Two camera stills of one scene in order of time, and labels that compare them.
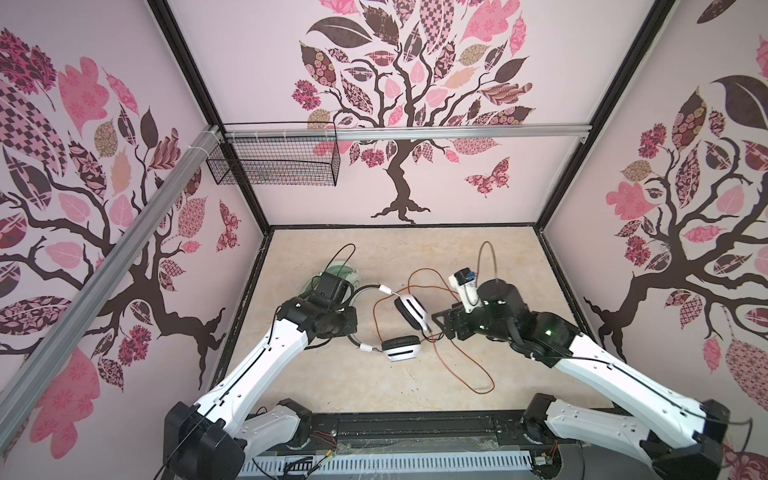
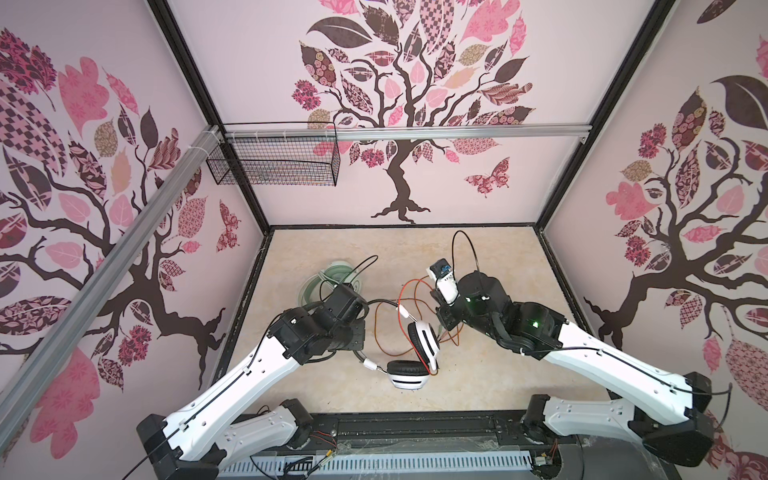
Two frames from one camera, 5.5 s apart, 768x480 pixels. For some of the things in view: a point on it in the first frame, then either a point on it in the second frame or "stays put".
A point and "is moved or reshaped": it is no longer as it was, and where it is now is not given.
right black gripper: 456,313 stays put
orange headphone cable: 435,337 to 415,304
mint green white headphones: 342,271 stays put
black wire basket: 278,162 stays put
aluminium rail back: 505,133 stays put
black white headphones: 398,348 is moved or reshaped
